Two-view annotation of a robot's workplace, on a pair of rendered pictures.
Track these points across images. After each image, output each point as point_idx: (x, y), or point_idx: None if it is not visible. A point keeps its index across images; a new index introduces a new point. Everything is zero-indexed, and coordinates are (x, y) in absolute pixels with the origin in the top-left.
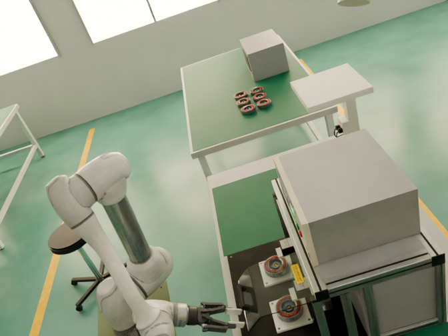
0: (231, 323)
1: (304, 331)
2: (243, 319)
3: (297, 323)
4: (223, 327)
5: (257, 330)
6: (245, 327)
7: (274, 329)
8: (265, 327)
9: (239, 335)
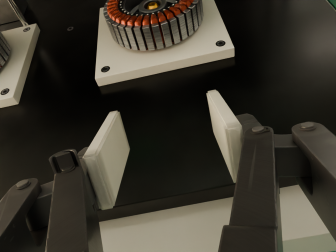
0: (236, 120)
1: (232, 2)
2: (135, 179)
3: (208, 7)
4: (311, 139)
5: (209, 117)
6: (185, 167)
7: (212, 66)
8: (201, 92)
9: (210, 219)
